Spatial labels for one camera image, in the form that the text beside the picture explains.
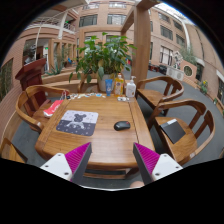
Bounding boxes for green potted plant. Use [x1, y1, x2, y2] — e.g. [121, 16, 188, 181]
[75, 35, 136, 82]

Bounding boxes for wooden chair right far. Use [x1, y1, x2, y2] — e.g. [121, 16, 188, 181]
[135, 76, 184, 109]

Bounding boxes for wooden table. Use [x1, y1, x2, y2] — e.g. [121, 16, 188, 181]
[35, 96, 155, 179]

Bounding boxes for dark red wooden podium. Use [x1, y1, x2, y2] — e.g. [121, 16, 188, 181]
[14, 58, 48, 111]

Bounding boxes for black computer mouse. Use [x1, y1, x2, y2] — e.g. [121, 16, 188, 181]
[114, 121, 131, 131]

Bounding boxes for blue tube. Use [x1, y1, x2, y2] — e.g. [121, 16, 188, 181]
[105, 79, 113, 96]

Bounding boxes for wooden chair left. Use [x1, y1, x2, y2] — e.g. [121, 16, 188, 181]
[15, 85, 70, 133]

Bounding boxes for white pump bottle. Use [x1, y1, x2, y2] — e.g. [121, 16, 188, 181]
[126, 76, 136, 98]

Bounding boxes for wooden chair right near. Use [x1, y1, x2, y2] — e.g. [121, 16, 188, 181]
[148, 99, 215, 165]

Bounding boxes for yellow bottle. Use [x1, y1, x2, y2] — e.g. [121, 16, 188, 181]
[114, 74, 124, 96]

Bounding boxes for wooden chair behind table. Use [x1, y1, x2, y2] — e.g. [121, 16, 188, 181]
[77, 79, 98, 93]

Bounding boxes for small items on table edge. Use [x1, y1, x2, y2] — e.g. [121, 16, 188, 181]
[117, 97, 130, 102]

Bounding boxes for wooden chair far left corner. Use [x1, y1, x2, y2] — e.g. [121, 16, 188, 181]
[0, 138, 27, 163]

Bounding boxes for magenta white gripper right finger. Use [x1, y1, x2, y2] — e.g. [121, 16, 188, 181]
[133, 143, 182, 185]

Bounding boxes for grey bear mouse pad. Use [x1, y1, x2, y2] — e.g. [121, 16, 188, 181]
[56, 110, 98, 136]

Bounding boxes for black notebook on chair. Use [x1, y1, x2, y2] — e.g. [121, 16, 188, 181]
[160, 119, 185, 144]

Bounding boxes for red white bag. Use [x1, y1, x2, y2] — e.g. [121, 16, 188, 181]
[43, 91, 67, 118]

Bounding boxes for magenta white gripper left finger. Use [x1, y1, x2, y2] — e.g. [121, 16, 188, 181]
[41, 142, 92, 184]

